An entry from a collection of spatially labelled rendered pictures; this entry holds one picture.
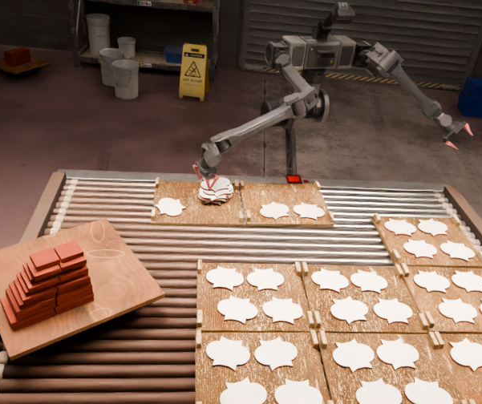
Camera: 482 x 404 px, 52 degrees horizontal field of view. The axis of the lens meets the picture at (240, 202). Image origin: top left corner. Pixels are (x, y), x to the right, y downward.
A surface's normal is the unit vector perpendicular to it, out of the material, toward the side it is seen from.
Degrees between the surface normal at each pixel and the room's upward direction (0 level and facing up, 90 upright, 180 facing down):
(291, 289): 0
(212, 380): 0
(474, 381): 0
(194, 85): 78
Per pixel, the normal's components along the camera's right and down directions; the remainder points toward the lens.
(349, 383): 0.08, -0.83
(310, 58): 0.30, 0.55
